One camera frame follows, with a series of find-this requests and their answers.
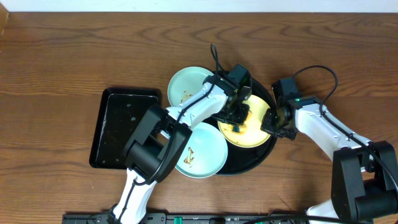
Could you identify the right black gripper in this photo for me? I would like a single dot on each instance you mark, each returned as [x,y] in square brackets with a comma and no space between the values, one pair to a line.
[267,126]

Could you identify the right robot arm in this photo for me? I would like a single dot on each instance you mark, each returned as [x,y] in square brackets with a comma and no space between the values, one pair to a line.
[364,173]

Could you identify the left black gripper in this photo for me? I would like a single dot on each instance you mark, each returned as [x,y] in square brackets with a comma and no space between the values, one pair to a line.
[234,115]

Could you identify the yellow plate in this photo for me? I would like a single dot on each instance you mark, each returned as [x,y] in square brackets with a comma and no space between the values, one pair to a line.
[250,133]

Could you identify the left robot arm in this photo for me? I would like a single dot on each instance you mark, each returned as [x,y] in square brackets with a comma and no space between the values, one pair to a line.
[156,145]

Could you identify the green and yellow sponge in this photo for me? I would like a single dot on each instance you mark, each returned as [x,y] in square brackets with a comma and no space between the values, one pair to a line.
[236,128]

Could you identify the black aluminium rail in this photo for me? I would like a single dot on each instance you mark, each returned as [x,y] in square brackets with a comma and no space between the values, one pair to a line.
[161,218]

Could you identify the rectangular black tray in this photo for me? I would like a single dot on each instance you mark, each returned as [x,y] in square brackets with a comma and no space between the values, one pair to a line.
[120,111]

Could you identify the far light blue plate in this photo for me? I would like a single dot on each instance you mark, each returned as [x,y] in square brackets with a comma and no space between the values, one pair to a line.
[185,83]

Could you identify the near light blue plate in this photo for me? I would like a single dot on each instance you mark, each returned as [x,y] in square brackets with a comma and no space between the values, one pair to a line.
[205,153]

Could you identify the light blue plate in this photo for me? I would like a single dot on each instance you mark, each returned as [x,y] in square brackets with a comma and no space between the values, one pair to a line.
[185,83]
[205,153]

